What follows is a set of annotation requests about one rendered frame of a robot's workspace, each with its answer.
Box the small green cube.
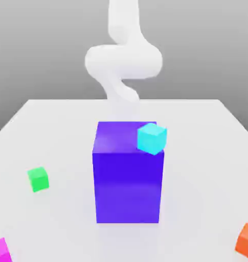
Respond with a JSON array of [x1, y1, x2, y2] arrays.
[[27, 166, 50, 193]]

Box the small magenta cube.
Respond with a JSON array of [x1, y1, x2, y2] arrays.
[[0, 237, 13, 262]]

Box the small cyan cube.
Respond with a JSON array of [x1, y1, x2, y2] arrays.
[[137, 122, 168, 156]]

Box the large purple box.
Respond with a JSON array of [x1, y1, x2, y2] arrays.
[[92, 121, 165, 224]]

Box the small orange cube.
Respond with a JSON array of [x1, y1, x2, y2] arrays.
[[234, 222, 248, 261]]

